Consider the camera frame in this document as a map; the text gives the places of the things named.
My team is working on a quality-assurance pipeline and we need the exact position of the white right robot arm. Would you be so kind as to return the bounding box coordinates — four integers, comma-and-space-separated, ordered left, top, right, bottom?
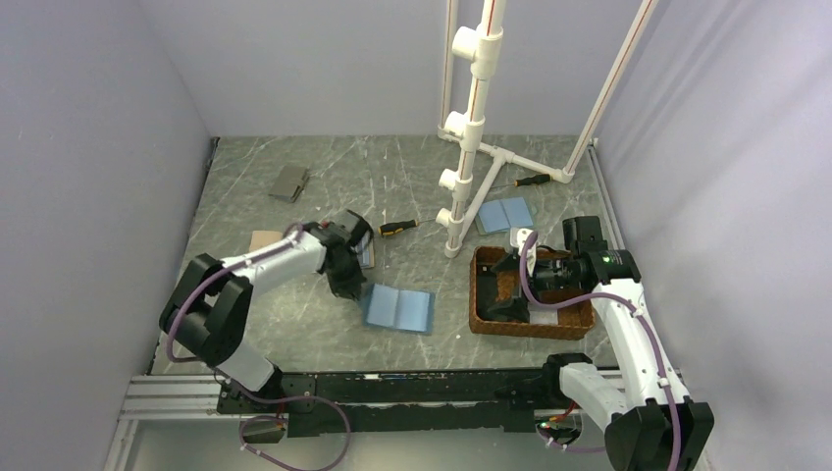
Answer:
488, 216, 714, 470

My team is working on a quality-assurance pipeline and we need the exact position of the blue card holder on green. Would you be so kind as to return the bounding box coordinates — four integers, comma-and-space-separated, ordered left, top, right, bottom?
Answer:
475, 197, 534, 235

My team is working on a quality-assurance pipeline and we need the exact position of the right side aluminium rail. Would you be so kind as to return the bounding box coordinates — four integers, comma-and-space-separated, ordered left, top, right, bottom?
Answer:
586, 144, 625, 249

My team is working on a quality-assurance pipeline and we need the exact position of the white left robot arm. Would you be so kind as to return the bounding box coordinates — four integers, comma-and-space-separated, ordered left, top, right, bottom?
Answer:
159, 210, 373, 412

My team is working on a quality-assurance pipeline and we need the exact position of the white card in basket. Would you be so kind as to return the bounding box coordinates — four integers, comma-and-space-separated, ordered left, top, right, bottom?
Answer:
529, 309, 559, 325

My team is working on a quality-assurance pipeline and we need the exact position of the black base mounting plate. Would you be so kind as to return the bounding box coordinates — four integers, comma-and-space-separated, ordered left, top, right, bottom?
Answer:
217, 366, 571, 438

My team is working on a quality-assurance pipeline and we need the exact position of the brown woven basket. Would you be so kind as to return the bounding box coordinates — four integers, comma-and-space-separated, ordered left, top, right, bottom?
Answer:
469, 246, 596, 340

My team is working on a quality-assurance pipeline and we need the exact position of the grey leather card holder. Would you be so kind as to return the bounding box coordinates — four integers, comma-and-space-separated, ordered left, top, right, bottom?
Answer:
268, 165, 309, 203

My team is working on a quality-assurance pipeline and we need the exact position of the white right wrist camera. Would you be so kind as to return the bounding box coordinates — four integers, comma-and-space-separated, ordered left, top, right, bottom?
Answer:
508, 228, 536, 251

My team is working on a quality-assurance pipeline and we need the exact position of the black orange screwdriver far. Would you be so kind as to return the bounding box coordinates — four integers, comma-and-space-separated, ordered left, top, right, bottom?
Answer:
494, 174, 552, 188

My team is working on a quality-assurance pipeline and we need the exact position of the white PVC pipe frame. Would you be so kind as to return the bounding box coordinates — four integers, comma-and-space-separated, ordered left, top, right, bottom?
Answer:
436, 1, 659, 259

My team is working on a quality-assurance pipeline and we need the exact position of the aluminium extrusion rail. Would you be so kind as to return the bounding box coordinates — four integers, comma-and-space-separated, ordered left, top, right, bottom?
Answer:
104, 375, 250, 470

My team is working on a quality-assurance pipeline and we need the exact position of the blue card holder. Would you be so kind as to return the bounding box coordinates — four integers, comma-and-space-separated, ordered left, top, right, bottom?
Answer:
359, 284, 436, 334
475, 197, 534, 235

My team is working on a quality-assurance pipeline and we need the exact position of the black yellow screwdriver near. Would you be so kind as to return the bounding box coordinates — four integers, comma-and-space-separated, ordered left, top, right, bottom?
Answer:
377, 219, 435, 237

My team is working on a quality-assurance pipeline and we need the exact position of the tan card holder with cards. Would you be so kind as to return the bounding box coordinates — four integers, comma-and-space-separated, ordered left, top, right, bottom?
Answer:
248, 231, 375, 269

